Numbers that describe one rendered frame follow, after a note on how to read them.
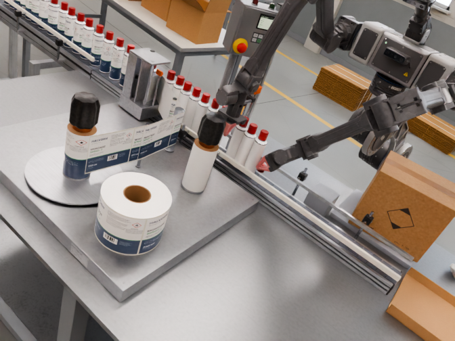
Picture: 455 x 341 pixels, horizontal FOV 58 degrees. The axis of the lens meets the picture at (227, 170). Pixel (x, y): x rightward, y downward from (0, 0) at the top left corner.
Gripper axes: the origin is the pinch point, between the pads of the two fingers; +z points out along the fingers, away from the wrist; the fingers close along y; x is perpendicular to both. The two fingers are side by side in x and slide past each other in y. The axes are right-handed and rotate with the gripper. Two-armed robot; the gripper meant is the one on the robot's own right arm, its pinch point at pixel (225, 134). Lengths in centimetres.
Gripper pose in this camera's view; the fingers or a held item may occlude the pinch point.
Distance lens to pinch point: 163.9
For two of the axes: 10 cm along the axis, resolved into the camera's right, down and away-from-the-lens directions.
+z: -2.9, 8.0, 5.3
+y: 7.5, 5.3, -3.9
